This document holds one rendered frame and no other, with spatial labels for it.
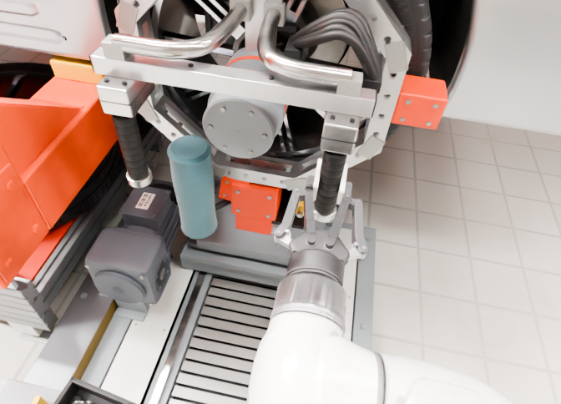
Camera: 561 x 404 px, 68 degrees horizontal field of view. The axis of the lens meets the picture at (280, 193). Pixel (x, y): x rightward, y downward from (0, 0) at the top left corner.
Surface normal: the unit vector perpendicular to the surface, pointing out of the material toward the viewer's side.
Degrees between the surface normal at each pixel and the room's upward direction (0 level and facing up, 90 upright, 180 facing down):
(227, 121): 90
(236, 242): 0
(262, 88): 90
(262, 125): 90
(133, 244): 0
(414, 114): 90
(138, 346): 0
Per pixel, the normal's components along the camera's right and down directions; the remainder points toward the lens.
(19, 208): 0.98, 0.18
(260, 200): -0.19, 0.71
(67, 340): 0.06, -0.69
